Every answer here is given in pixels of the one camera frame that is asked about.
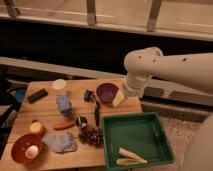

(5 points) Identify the red chili pepper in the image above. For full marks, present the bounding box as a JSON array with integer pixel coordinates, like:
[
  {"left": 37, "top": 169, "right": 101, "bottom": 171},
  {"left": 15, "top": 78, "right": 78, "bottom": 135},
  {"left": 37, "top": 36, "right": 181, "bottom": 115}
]
[{"left": 53, "top": 123, "right": 75, "bottom": 130}]

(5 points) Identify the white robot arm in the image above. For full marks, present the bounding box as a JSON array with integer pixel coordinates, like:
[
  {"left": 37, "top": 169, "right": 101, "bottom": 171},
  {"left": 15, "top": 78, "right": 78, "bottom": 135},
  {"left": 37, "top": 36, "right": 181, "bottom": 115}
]
[{"left": 121, "top": 47, "right": 213, "bottom": 171}]

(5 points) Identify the purple bowl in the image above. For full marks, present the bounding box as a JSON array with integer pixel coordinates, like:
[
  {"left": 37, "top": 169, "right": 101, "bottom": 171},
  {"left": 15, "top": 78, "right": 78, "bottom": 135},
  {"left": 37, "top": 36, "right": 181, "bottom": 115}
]
[{"left": 96, "top": 83, "right": 118, "bottom": 103}]

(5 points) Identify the red bowl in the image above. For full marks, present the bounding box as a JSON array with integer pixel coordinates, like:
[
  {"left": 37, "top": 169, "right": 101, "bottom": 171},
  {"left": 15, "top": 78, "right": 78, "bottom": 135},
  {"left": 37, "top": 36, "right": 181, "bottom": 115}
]
[{"left": 11, "top": 134, "right": 43, "bottom": 164}]

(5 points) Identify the black marker pen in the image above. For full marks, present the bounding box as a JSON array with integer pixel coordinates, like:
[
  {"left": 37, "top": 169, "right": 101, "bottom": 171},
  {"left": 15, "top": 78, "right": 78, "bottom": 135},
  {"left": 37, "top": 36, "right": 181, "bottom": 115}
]
[{"left": 94, "top": 101, "right": 100, "bottom": 127}]

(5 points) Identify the small dark cube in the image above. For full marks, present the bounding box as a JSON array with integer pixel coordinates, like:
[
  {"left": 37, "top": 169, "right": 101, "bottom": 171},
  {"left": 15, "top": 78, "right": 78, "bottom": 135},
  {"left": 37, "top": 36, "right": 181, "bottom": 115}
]
[{"left": 84, "top": 90, "right": 95, "bottom": 102}]

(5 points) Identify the green plastic tray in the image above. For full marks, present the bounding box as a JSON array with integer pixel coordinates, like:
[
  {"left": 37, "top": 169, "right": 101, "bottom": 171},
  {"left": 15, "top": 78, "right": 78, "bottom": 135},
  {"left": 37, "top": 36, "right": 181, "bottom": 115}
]
[{"left": 102, "top": 112, "right": 175, "bottom": 171}]

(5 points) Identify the blue grey cloth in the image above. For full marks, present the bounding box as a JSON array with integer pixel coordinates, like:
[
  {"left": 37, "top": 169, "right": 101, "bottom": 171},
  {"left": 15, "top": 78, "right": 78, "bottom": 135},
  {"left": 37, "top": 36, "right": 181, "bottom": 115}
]
[{"left": 42, "top": 131, "right": 77, "bottom": 154}]

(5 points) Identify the black rectangular block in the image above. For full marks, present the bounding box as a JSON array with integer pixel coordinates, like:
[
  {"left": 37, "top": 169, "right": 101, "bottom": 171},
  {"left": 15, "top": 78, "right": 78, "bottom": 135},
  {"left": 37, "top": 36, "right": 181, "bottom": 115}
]
[{"left": 27, "top": 89, "right": 48, "bottom": 103}]

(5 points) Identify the yellow round fruit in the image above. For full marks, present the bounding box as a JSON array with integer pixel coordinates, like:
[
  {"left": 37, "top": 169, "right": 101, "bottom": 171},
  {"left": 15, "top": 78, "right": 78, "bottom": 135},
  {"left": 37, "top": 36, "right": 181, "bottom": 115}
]
[{"left": 29, "top": 122, "right": 45, "bottom": 136}]

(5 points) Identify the white egg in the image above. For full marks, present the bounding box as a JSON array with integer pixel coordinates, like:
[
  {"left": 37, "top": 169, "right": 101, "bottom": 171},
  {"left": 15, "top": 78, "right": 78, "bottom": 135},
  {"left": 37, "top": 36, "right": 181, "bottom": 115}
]
[{"left": 25, "top": 145, "right": 39, "bottom": 159}]

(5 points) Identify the black chair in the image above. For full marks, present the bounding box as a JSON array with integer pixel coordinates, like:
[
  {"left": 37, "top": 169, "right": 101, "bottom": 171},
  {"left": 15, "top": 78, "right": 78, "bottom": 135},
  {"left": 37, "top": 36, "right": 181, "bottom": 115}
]
[{"left": 0, "top": 65, "right": 26, "bottom": 158}]

